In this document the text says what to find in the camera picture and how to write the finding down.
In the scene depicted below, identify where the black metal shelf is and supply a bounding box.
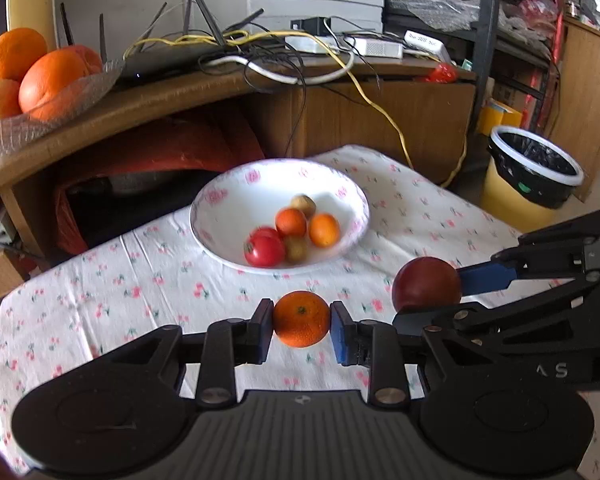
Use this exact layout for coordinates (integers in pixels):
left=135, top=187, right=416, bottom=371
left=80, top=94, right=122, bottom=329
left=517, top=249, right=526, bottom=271
left=382, top=0, right=563, bottom=133

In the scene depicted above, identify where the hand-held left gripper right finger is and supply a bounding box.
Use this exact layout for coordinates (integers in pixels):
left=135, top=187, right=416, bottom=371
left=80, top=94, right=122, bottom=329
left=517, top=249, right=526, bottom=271
left=330, top=301, right=508, bottom=407

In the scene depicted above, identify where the yellow cable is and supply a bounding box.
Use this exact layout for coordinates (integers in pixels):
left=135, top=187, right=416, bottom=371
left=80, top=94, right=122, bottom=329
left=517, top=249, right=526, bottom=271
left=124, top=30, right=468, bottom=188

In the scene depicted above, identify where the large orange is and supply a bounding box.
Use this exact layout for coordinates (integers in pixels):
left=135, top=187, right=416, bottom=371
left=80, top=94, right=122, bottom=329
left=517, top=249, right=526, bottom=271
left=62, top=45, right=103, bottom=76
left=18, top=50, right=92, bottom=122
left=0, top=27, right=48, bottom=82

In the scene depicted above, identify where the dark red plum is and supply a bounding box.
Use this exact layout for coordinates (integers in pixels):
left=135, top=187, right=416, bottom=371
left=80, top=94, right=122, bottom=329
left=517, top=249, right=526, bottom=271
left=392, top=256, right=462, bottom=313

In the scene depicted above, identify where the yellow cardboard box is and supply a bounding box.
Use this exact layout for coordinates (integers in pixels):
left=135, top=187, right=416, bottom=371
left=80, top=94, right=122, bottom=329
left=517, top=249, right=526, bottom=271
left=480, top=97, right=524, bottom=134

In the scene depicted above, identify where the yellow trash bin black bag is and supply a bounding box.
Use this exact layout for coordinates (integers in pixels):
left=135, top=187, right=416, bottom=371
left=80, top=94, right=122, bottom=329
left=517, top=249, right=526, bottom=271
left=481, top=126, right=585, bottom=233

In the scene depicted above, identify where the wooden side cabinet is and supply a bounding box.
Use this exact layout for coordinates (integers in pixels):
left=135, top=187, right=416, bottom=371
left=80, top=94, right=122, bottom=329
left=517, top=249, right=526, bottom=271
left=550, top=12, right=600, bottom=206

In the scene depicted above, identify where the red cloth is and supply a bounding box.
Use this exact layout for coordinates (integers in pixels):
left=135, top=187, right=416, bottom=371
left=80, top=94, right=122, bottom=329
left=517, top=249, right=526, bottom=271
left=55, top=117, right=266, bottom=256

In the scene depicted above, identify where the black router with antennas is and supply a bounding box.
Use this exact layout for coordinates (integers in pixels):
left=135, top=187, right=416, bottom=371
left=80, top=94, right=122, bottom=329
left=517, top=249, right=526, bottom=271
left=59, top=0, right=266, bottom=86

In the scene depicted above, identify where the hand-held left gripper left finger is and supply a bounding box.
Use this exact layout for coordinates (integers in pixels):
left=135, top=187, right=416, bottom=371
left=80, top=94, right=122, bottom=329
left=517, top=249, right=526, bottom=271
left=92, top=298, right=274, bottom=407

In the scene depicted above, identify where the black power adapter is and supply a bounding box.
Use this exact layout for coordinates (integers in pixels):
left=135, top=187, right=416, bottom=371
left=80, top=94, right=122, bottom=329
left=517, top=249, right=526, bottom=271
left=290, top=16, right=332, bottom=37

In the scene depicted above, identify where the wooden television cabinet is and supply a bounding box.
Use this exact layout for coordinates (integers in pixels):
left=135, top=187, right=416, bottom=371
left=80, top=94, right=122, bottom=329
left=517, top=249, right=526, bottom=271
left=0, top=55, right=478, bottom=311

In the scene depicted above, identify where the red ornament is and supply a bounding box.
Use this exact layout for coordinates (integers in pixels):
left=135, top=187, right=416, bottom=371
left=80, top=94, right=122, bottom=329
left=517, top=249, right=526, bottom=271
left=415, top=62, right=458, bottom=84

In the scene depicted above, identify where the cherry print tablecloth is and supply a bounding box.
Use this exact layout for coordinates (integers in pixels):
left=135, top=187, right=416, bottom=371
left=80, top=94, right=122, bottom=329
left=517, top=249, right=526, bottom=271
left=0, top=144, right=600, bottom=480

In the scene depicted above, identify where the white power strip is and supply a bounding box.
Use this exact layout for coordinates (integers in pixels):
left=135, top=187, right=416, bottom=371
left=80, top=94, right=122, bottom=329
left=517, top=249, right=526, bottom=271
left=285, top=34, right=405, bottom=59

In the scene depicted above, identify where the orange mandarin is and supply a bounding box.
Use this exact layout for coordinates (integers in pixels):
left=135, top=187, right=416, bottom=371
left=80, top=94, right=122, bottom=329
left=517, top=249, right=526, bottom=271
left=272, top=290, right=331, bottom=349
left=308, top=213, right=341, bottom=248
left=275, top=208, right=308, bottom=238

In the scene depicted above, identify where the white device box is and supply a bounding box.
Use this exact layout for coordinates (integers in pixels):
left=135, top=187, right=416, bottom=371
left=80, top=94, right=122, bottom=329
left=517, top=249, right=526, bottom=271
left=404, top=30, right=453, bottom=63

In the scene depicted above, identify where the white cable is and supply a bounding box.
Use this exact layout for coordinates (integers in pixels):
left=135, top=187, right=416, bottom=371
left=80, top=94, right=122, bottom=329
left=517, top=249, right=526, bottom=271
left=202, top=50, right=356, bottom=86

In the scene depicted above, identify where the bubble wrap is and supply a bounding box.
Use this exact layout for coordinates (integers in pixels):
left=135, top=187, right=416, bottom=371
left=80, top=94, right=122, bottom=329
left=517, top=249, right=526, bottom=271
left=387, top=0, right=481, bottom=31

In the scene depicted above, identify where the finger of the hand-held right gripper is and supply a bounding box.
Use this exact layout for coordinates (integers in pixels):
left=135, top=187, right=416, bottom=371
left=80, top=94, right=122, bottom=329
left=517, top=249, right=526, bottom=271
left=457, top=205, right=600, bottom=297
left=394, top=267, right=600, bottom=357

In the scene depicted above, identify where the white floral rim bowl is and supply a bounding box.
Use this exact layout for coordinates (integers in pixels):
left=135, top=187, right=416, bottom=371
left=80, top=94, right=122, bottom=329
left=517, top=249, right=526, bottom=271
left=189, top=158, right=370, bottom=276

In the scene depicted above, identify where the small brown fruit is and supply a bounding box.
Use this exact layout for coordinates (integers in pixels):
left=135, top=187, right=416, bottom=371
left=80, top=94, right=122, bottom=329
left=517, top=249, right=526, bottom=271
left=291, top=194, right=317, bottom=219
left=285, top=235, right=311, bottom=264

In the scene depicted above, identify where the yellow red apple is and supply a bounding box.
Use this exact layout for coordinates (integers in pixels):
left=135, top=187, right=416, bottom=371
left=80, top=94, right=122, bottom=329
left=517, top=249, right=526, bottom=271
left=0, top=79, right=22, bottom=128

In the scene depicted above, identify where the glass fruit dish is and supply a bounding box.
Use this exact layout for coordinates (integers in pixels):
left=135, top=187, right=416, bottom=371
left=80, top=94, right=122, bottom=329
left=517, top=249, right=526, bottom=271
left=0, top=57, right=127, bottom=162

